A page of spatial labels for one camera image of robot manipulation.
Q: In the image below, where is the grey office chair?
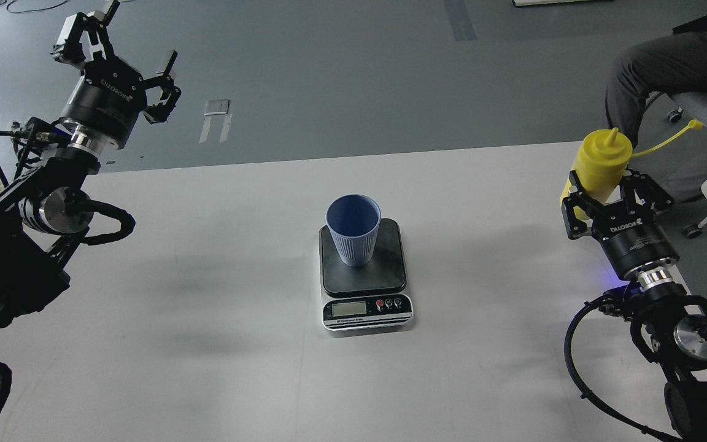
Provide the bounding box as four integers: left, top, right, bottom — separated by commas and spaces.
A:
643, 92, 707, 239

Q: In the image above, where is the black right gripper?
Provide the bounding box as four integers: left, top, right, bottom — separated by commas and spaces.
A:
560, 170, 681, 282

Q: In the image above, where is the black digital kitchen scale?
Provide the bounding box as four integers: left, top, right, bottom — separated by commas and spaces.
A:
318, 218, 415, 334

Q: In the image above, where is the yellow squeeze bottle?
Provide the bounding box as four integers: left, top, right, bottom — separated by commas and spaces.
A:
559, 118, 704, 203

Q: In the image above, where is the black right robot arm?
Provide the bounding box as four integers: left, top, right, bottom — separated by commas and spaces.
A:
561, 169, 707, 441

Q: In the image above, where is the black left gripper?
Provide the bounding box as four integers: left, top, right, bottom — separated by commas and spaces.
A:
51, 1, 182, 149

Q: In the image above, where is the seated person in dark clothes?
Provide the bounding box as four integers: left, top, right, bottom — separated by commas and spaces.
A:
603, 16, 707, 203

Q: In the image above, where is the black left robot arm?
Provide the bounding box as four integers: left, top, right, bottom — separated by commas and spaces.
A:
0, 1, 180, 329

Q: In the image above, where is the blue ribbed cup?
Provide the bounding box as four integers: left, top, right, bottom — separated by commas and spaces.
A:
325, 194, 381, 268

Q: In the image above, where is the grey floor socket plate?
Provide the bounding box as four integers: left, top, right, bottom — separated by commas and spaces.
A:
204, 99, 231, 117

